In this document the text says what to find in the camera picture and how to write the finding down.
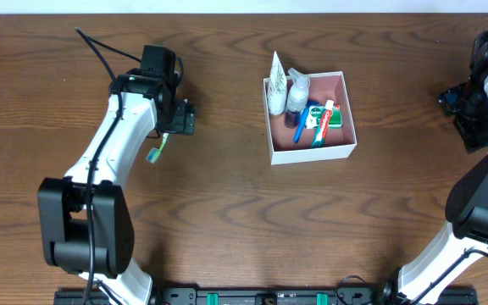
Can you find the white box pink inside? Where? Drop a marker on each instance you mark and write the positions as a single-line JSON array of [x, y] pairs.
[[338, 143]]

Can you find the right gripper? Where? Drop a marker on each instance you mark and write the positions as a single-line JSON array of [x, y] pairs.
[[468, 132]]

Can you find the white Pantene tube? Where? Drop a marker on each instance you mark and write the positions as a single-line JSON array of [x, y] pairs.
[[276, 94]]

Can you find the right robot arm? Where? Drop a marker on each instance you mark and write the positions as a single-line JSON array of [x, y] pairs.
[[463, 239]]

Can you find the blue pump soap bottle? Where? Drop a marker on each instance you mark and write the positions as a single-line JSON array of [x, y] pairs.
[[297, 98]]

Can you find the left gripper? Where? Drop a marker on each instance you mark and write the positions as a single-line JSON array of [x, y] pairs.
[[183, 119]]

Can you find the green Dettol soap box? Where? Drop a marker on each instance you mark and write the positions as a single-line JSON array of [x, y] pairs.
[[331, 118]]

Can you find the Colgate toothpaste tube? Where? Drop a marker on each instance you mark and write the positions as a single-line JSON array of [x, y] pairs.
[[318, 140]]

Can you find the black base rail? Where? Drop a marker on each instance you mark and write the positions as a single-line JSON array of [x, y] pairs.
[[344, 295]]

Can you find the blue disposable razor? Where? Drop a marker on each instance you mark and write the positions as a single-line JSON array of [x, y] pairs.
[[302, 120]]

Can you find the green white toothbrush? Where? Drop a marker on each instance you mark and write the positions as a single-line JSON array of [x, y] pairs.
[[156, 152]]

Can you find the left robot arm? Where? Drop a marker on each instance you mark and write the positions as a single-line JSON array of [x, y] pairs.
[[85, 223]]

